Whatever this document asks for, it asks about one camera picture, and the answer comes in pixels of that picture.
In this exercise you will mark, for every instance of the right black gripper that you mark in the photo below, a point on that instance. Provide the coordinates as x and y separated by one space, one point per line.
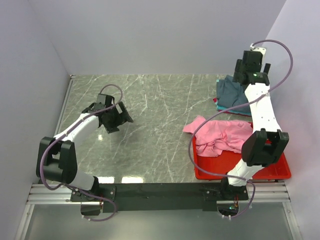
266 68

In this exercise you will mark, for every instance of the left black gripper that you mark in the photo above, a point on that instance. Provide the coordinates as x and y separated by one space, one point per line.
118 114

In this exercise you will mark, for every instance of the slate blue t shirt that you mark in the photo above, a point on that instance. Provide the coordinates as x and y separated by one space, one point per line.
229 93

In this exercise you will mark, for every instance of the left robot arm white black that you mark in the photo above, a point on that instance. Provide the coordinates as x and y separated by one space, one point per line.
57 158

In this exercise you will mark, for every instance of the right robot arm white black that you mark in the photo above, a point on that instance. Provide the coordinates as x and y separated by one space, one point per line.
267 142

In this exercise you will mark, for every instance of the crimson folded t shirt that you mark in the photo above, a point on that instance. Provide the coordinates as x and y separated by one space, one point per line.
215 100

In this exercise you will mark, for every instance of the cyan folded t shirt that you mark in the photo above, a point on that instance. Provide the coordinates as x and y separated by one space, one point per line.
233 111

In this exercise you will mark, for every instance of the pink t shirt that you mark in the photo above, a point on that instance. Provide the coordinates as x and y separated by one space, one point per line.
217 136

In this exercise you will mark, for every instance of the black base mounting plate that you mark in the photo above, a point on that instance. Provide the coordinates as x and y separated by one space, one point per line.
170 196

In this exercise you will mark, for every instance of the red plastic bin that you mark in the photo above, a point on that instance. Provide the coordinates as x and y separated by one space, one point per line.
228 159

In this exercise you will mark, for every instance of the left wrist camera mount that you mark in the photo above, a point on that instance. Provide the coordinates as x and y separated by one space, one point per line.
105 100

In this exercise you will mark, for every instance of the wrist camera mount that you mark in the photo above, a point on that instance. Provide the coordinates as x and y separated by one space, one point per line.
105 100
259 49

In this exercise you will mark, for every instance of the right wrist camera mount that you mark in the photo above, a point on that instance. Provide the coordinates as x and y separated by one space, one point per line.
259 49

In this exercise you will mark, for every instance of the aluminium extrusion rail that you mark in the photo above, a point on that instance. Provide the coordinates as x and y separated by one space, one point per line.
265 192

